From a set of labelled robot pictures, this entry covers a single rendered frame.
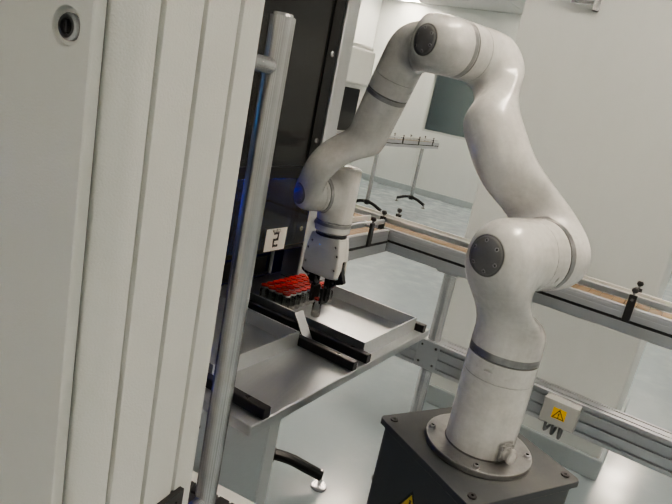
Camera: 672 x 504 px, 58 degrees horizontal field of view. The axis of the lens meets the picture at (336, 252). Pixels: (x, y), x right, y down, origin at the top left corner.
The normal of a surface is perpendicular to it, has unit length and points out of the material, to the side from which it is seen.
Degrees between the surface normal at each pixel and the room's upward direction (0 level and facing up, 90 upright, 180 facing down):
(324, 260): 90
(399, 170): 90
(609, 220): 90
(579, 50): 90
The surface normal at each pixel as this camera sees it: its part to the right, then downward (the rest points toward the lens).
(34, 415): -0.43, 0.15
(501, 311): -0.57, 0.65
